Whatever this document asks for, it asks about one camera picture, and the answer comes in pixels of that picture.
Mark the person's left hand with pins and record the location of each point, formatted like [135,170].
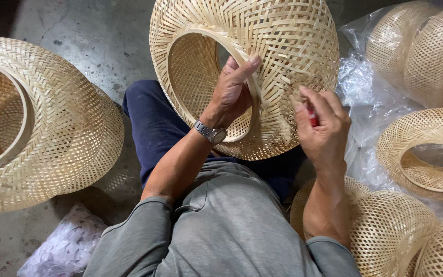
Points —
[231,98]

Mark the person's right hand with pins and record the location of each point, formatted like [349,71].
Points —
[327,138]

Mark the silver metal wristwatch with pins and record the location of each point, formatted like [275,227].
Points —
[213,133]

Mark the clear plastic sheet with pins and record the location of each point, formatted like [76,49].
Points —
[363,100]

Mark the person's blue trousers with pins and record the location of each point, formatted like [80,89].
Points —
[156,123]

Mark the person's grey shirt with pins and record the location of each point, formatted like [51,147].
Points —
[225,231]

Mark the white plastic bag of scraps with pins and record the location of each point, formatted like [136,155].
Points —
[65,246]

